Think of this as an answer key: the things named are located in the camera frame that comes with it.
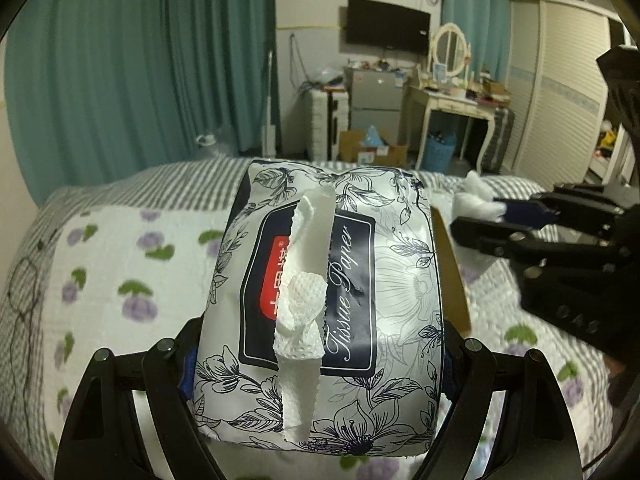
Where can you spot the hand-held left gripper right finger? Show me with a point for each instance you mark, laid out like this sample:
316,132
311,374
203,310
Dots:
452,377

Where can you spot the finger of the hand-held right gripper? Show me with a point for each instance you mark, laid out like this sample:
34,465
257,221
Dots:
500,240
530,212

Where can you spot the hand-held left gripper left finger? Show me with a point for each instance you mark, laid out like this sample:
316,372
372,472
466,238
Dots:
188,376

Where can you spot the white tissue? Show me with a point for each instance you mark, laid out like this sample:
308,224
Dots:
475,200

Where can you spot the floral tissue paper pack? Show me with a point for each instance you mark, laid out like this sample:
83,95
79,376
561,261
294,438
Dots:
380,285

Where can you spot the brown cardboard box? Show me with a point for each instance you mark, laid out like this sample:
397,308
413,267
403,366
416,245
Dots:
452,280

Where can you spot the grey checked chair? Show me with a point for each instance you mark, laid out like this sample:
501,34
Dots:
500,132

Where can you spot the blue plastic basket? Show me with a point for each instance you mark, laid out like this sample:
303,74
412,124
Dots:
440,152

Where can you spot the white dressing table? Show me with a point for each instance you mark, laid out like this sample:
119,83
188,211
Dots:
450,110

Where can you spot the white sliding wardrobe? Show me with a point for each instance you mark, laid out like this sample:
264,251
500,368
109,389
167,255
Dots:
560,85

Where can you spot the floral grey checked quilt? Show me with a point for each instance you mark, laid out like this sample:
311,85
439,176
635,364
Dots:
125,240

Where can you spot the open cardboard box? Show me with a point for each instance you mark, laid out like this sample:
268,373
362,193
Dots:
372,152

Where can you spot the white oval vanity mirror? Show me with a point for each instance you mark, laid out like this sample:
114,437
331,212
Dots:
450,50

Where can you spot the silver mini fridge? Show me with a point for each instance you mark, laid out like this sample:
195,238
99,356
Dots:
376,92

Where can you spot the white drawer unit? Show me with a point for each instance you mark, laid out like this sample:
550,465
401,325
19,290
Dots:
324,122

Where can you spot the narrow teal curtain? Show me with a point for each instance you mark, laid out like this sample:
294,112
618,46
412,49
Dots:
472,0

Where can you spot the wide teal curtain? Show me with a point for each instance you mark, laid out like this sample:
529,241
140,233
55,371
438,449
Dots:
125,70

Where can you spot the black wall television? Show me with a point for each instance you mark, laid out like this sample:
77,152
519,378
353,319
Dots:
387,27

